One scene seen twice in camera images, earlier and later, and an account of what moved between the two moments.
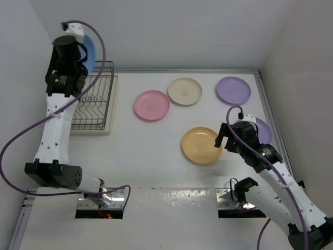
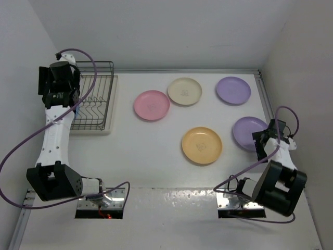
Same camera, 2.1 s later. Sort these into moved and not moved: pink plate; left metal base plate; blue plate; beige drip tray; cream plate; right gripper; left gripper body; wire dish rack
Moved: left gripper body; blue plate; right gripper
Not moved: wire dish rack; left metal base plate; pink plate; beige drip tray; cream plate
